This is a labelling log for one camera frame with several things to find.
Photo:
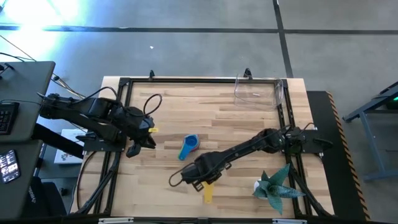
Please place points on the dark blue measuring cup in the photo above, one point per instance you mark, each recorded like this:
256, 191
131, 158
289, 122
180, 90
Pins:
198, 147

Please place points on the green measuring cup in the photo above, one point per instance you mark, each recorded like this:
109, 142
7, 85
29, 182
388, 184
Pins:
180, 155

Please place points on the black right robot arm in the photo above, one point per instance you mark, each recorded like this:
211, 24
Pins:
248, 146

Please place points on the blue grey workbench frame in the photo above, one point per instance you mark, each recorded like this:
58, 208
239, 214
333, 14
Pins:
370, 140

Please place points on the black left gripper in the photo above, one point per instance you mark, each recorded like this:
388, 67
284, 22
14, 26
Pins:
133, 124

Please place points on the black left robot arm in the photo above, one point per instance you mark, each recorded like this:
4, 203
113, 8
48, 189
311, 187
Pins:
93, 109

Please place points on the black aluminium table frame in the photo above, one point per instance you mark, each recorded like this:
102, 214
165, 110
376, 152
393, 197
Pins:
127, 93

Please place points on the teal plant in white pot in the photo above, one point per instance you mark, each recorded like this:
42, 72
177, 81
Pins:
273, 189

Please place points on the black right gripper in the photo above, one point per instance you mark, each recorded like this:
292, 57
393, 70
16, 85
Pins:
205, 168

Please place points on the yellow measuring cup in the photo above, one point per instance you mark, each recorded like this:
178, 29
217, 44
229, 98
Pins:
208, 194

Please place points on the black hazard striped floor mat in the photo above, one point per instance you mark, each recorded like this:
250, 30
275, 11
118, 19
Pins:
335, 186

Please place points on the clear plastic basket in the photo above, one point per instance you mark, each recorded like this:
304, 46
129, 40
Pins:
258, 93

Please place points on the black keyboard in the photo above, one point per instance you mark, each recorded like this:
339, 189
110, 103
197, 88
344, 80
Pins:
7, 118

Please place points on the black table clamp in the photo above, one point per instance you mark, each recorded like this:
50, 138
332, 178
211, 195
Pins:
247, 73
151, 74

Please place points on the small light blue measuring cup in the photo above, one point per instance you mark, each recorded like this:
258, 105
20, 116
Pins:
192, 142

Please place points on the white paper box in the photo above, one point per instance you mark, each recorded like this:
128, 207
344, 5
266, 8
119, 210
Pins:
66, 155

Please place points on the black smartphone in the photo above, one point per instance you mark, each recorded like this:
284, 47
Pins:
9, 166

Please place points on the grey side desk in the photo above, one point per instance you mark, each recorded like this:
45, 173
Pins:
25, 93

